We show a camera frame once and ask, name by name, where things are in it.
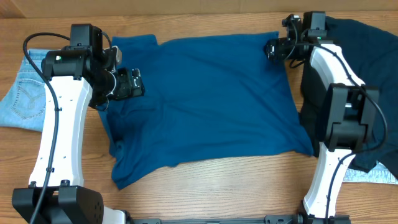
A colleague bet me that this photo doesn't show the blue polo shirt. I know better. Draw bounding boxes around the blue polo shirt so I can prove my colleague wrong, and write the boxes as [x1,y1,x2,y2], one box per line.
[100,32,313,189]

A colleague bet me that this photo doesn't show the light grey denim garment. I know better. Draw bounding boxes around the light grey denim garment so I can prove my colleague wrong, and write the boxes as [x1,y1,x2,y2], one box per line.
[343,162,397,185]

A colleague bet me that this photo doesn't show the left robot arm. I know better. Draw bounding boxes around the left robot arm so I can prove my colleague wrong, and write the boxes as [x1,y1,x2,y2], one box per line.
[12,24,145,223]

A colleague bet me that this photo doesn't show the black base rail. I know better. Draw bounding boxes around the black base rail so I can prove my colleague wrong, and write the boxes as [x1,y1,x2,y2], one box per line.
[126,213,351,224]

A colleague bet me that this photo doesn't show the folded light blue jeans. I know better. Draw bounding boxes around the folded light blue jeans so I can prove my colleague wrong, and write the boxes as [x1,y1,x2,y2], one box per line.
[1,58,46,132]

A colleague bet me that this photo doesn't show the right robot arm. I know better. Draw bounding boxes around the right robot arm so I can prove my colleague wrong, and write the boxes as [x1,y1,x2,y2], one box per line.
[264,11,382,223]

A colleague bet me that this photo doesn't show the dark navy shirt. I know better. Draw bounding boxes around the dark navy shirt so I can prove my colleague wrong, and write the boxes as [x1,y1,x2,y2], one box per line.
[326,17,397,179]

